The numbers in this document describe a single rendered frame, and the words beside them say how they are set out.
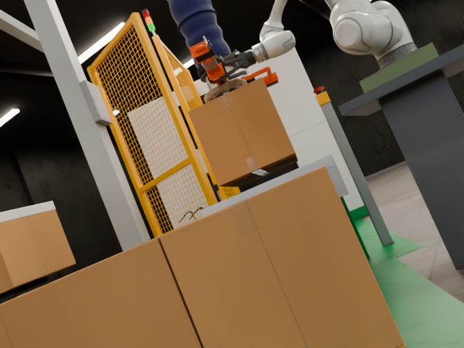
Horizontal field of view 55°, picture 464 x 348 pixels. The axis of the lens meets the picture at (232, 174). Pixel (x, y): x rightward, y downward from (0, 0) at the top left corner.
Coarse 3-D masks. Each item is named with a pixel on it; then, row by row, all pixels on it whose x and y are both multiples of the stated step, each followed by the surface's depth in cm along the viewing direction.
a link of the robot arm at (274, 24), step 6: (276, 0) 218; (282, 0) 216; (276, 6) 220; (282, 6) 220; (276, 12) 223; (270, 18) 226; (276, 18) 225; (264, 24) 227; (270, 24) 225; (276, 24) 225; (264, 30) 227; (270, 30) 225; (276, 30) 225; (282, 30) 228; (264, 36) 226
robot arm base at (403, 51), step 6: (402, 48) 176; (408, 48) 176; (414, 48) 178; (390, 54) 178; (396, 54) 177; (402, 54) 176; (408, 54) 175; (384, 60) 181; (390, 60) 179; (396, 60) 177; (384, 66) 178
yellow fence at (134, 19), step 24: (144, 48) 315; (96, 72) 369; (120, 72) 345; (144, 72) 326; (120, 96) 352; (144, 96) 331; (168, 96) 310; (120, 120) 359; (120, 144) 361; (192, 144) 308; (144, 192) 360; (192, 192) 319
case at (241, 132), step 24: (240, 96) 217; (264, 96) 215; (192, 120) 220; (216, 120) 218; (240, 120) 216; (264, 120) 214; (216, 144) 218; (240, 144) 216; (264, 144) 214; (288, 144) 212; (216, 168) 217; (240, 168) 215; (264, 168) 226
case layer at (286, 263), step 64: (320, 192) 95; (128, 256) 100; (192, 256) 98; (256, 256) 96; (320, 256) 94; (0, 320) 104; (64, 320) 102; (128, 320) 100; (192, 320) 99; (256, 320) 96; (320, 320) 94; (384, 320) 92
